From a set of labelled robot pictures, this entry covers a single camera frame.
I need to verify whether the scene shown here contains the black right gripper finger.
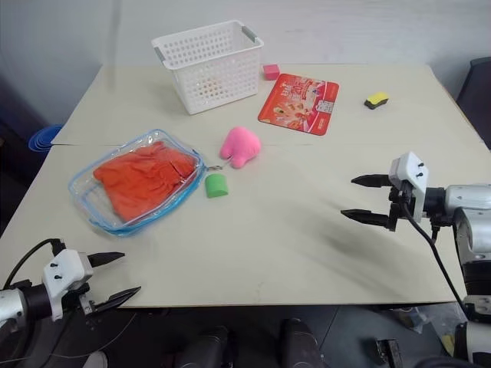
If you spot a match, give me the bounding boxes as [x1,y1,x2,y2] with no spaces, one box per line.
[351,173,392,189]
[340,208,390,228]

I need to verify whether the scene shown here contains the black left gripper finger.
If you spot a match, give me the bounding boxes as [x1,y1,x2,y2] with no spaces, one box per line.
[87,251,126,270]
[93,286,143,314]

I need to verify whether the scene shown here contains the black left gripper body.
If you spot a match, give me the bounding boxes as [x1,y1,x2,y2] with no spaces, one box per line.
[61,283,97,319]

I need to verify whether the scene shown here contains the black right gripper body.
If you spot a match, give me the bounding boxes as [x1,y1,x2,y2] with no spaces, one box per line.
[387,182,417,233]

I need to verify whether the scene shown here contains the clear pouch with orange cloth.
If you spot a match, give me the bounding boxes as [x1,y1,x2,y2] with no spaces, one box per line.
[68,128,205,236]

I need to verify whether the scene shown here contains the orange cloth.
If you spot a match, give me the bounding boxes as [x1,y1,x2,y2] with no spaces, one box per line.
[92,140,197,223]

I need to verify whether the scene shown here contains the yellow and black eraser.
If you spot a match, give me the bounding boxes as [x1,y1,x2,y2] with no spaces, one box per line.
[364,91,390,110]

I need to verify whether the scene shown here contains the dark rounded shape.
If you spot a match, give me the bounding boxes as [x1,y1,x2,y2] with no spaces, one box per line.
[174,324,232,368]
[278,317,328,368]

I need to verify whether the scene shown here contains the red printed flat pouch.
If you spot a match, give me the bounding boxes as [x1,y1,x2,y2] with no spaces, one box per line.
[257,72,341,136]

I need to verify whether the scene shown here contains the crumpled plastic litter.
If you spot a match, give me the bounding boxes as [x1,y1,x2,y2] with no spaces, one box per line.
[397,305,429,333]

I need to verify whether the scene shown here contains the green arch block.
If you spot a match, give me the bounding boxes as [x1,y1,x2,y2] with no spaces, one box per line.
[204,172,230,199]

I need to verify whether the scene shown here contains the dark chair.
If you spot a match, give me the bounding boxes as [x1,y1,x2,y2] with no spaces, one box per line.
[456,56,491,151]

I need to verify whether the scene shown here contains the blue stacked cups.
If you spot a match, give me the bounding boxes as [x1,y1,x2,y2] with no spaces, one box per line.
[28,123,64,152]

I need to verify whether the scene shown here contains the black metal clamp part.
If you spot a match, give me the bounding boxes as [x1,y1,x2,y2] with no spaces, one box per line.
[374,338,404,368]

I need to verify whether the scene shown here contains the pink plush toy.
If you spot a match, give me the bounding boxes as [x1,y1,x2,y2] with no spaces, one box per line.
[219,126,263,170]

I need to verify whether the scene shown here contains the white perforated plastic basket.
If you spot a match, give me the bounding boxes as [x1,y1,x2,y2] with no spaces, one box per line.
[150,19,265,116]

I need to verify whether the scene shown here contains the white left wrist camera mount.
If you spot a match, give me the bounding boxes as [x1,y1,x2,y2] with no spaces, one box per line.
[42,248,94,321]

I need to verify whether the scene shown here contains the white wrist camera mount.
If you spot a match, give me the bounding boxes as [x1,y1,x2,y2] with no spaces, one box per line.
[387,151,429,224]
[42,248,94,321]

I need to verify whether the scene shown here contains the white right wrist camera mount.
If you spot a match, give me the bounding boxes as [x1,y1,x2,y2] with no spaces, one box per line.
[387,151,429,224]

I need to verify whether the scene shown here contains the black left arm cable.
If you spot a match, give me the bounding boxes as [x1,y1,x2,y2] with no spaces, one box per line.
[2,238,64,289]

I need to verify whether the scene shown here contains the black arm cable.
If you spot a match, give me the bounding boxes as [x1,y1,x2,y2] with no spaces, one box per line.
[2,238,64,289]
[398,194,470,320]

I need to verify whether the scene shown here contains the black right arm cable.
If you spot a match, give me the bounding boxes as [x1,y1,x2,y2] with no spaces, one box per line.
[398,194,470,320]

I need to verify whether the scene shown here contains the metal zipper pull ring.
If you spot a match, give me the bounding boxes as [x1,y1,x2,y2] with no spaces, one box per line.
[206,156,233,173]

